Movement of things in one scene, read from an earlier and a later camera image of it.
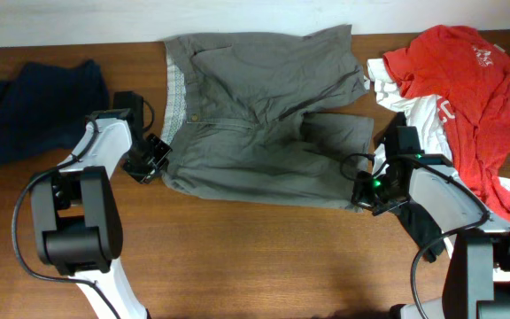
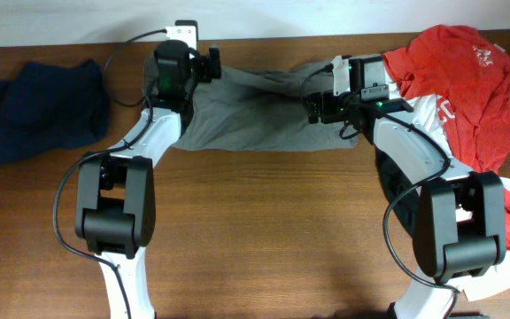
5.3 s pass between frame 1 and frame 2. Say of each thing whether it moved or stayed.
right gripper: moved
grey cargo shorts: moved
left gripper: moved
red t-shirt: stayed
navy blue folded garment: stayed
